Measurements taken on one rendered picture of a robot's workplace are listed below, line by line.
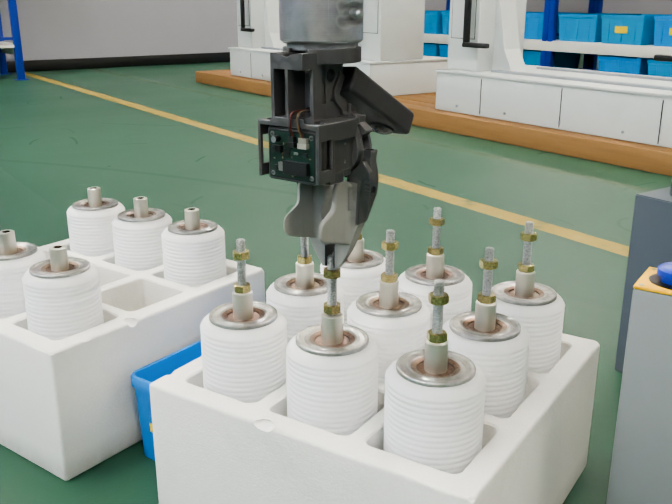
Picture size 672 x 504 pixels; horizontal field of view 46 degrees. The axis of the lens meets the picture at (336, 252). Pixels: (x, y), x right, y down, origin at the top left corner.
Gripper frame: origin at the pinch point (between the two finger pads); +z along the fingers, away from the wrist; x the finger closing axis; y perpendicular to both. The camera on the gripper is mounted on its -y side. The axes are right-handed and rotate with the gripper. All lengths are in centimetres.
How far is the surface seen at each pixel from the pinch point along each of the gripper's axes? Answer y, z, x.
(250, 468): 8.7, 22.2, -4.6
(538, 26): -580, -1, -226
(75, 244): -15, 15, -66
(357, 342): 0.0, 9.1, 2.7
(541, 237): -127, 35, -29
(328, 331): 1.7, 8.0, 0.3
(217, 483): 9.0, 25.8, -9.3
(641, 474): -16.9, 23.7, 27.6
